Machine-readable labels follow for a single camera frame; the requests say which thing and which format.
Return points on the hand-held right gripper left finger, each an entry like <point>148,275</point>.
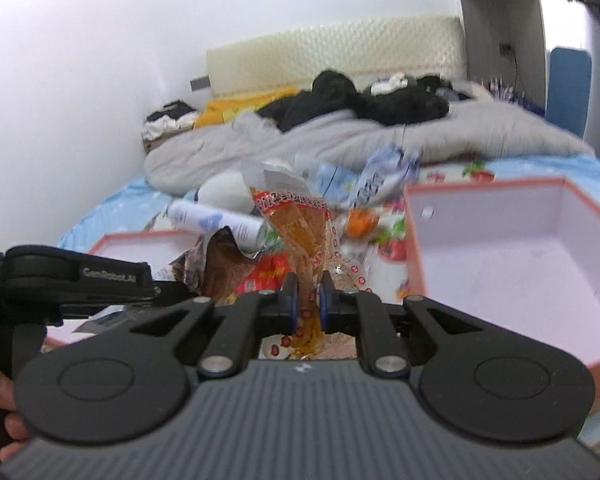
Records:
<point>292,307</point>

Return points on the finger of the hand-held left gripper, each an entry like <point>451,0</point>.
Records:
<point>172,292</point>

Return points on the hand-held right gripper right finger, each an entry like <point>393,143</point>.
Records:
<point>324,307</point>

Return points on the red foil snack packet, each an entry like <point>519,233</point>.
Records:
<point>262,275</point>

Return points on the shallow pink box lid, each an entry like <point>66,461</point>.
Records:
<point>130,250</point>

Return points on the clear orange snack packet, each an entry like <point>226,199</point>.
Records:
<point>292,225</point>

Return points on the large pink cardboard box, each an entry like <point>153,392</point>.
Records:
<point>505,260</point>

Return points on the brown snack packet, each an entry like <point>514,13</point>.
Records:
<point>225,265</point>

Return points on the white spray can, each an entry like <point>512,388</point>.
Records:
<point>205,220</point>

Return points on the orange and silver snack packet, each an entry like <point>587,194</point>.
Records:
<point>361,222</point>

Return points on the white and blue plush toy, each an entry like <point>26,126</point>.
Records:
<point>225,192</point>

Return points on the light blue snack packet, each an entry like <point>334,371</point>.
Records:
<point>332,180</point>

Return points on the crumpled blue white bag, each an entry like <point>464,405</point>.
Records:
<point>385,175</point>

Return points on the grey blanket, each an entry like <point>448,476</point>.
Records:
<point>330,140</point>

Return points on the pile of black white clothes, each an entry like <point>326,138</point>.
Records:
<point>167,120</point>

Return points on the floral printed bed sheet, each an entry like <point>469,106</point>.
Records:
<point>455,172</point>

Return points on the yellow cloth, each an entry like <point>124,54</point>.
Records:
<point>225,110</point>

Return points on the black clothing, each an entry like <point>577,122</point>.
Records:
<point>370,100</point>

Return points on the cream padded headboard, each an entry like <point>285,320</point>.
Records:
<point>330,50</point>

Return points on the blue chair back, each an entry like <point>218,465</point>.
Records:
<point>570,90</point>

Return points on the grey cabinet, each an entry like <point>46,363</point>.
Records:
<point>500,10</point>

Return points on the grey wall socket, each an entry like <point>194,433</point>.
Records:
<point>200,83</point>

